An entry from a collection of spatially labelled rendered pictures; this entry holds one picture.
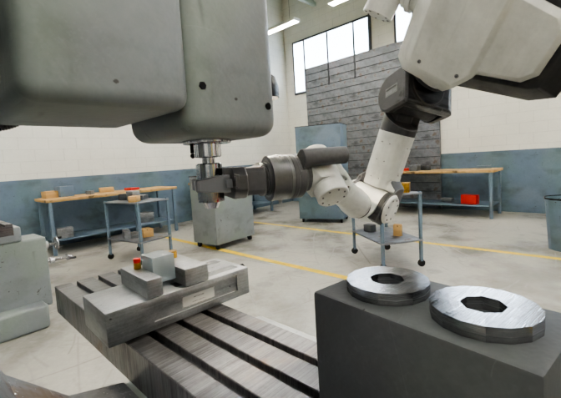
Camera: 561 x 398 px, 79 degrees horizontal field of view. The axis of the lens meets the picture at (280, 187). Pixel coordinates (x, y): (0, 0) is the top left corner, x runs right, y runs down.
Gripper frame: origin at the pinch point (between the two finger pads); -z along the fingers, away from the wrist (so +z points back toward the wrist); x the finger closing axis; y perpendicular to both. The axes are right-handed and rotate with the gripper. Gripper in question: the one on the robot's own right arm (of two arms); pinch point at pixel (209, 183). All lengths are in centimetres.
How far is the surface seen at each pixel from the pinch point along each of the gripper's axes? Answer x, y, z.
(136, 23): 18.0, -20.7, -9.9
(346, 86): -708, -175, 491
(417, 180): -549, 71, 562
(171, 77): 16.3, -15.0, -6.4
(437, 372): 41.6, 15.0, 10.3
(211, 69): 11.2, -17.5, -0.2
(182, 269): -16.4, 19.5, -5.2
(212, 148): 2.3, -6.4, 0.6
